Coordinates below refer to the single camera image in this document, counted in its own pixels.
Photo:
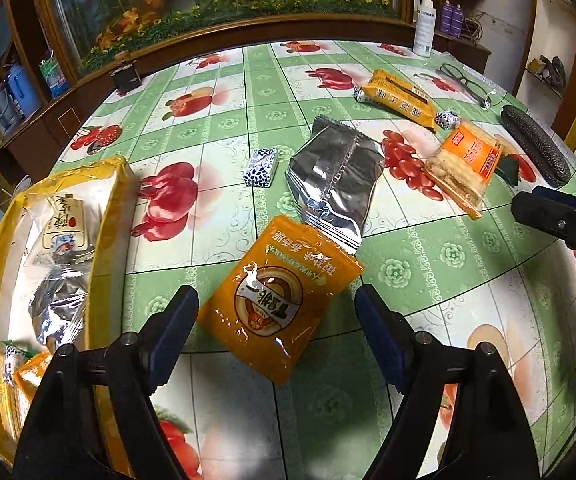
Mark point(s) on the green white candy packet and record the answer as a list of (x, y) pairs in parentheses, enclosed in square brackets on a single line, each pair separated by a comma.
[(13, 362)]

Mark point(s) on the large orange snack packet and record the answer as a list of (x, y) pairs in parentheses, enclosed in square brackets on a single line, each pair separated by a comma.
[(273, 310)]

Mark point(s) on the dark green snack packet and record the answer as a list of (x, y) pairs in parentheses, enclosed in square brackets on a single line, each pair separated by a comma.
[(510, 169)]

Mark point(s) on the grey bundle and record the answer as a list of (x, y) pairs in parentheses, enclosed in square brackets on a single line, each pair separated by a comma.
[(550, 71)]

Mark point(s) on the small orange snack packet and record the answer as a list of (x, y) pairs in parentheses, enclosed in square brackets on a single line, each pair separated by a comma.
[(30, 377)]

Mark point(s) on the clear silver dark seed packet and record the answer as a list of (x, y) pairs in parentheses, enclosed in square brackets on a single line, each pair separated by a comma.
[(60, 310)]

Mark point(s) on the wooden cabinet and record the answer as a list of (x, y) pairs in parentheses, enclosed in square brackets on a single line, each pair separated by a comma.
[(43, 130)]

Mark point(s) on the small dark jar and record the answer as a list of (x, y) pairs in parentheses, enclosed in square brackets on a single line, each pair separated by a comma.
[(127, 77)]

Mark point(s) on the orange cracker pack black stripe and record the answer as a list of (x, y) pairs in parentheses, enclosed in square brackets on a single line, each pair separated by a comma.
[(403, 97)]

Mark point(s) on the silver foil snack packet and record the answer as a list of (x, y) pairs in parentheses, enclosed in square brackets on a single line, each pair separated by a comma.
[(335, 180)]

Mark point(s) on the blue white candy packet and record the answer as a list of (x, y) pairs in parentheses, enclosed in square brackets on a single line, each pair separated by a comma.
[(262, 167), (445, 120)]

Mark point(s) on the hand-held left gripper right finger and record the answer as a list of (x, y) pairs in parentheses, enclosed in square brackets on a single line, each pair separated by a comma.
[(383, 340)]

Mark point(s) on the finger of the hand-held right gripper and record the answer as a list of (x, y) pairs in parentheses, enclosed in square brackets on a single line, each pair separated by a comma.
[(553, 215)]

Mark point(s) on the clear seed packet cream label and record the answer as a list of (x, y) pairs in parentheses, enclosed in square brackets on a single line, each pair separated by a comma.
[(65, 230)]

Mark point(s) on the black glasses case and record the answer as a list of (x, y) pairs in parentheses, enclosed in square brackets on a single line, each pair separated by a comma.
[(535, 145)]

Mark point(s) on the white spray bottle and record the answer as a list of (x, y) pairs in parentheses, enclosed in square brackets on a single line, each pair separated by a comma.
[(425, 27)]

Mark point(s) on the grey thermos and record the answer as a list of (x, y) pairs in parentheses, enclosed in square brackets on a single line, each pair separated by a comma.
[(0, 110)]

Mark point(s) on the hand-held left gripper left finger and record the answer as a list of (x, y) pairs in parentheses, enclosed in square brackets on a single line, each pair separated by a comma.
[(170, 340)]

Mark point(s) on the blue thermos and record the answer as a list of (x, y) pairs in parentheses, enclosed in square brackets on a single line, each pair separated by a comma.
[(22, 92)]

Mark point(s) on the purple bottle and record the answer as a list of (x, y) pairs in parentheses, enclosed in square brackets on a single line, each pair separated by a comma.
[(446, 19), (458, 20)]

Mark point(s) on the black eyeglasses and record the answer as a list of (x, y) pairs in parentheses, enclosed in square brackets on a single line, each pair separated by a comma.
[(450, 71)]

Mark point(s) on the white box with yellow tape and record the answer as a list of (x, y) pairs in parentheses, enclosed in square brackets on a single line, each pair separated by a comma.
[(113, 240)]

